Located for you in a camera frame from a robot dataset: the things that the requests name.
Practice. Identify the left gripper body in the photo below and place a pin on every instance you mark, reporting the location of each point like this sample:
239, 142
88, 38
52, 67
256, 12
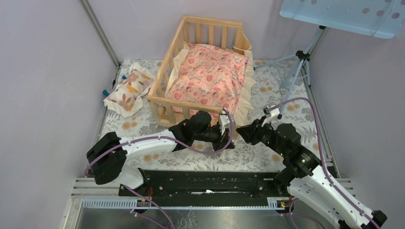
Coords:
215, 135

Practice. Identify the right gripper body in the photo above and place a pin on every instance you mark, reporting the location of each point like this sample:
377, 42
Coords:
260, 132

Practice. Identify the wooden pet bed frame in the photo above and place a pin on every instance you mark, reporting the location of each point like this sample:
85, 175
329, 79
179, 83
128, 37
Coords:
169, 112

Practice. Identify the pink patterned bed cushion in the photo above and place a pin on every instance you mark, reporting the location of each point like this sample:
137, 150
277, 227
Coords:
211, 76

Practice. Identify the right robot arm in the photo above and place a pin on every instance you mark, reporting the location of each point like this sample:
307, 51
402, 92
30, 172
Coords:
305, 178

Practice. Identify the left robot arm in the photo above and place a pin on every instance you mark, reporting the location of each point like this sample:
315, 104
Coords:
108, 158

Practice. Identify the floral table mat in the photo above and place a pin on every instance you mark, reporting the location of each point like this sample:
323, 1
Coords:
243, 157

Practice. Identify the floral small pillow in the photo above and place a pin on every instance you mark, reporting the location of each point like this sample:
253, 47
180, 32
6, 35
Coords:
140, 82

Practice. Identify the black tripod stand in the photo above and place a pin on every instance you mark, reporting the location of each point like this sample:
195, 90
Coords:
302, 61

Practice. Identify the blue toy item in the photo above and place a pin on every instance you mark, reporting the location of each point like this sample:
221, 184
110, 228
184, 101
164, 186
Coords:
120, 92

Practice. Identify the light blue perforated panel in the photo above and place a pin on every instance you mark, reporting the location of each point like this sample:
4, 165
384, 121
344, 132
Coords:
374, 18

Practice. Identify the grey diagonal pole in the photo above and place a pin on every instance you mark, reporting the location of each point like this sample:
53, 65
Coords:
100, 32

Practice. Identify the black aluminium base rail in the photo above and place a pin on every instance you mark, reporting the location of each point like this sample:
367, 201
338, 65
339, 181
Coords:
199, 190

